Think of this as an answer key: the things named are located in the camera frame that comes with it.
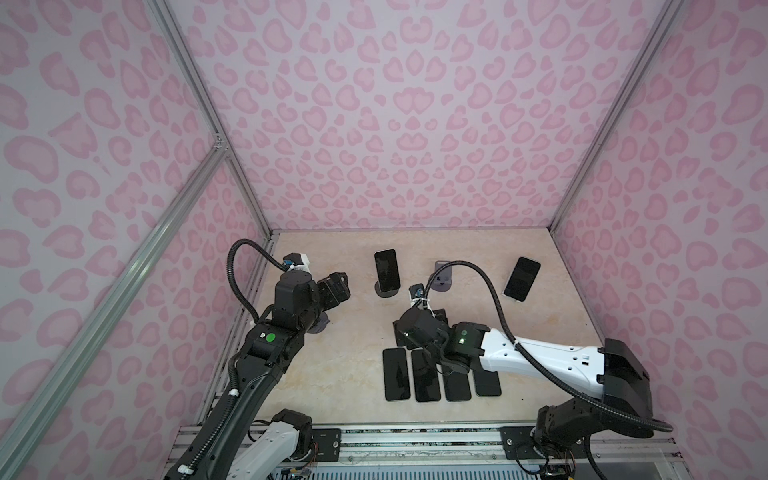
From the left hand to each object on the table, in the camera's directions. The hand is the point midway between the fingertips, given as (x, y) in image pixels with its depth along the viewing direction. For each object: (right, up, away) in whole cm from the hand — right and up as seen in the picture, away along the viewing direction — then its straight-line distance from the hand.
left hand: (334, 276), depth 73 cm
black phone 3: (+32, -30, +7) cm, 44 cm away
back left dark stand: (+12, -8, +26) cm, 30 cm away
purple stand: (-8, -16, +18) cm, 25 cm away
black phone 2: (+56, -3, +23) cm, 60 cm away
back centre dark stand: (+31, -3, +27) cm, 41 cm away
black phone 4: (+40, -30, +9) cm, 51 cm away
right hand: (+19, -12, +5) cm, 23 cm away
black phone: (+12, 0, +27) cm, 29 cm away
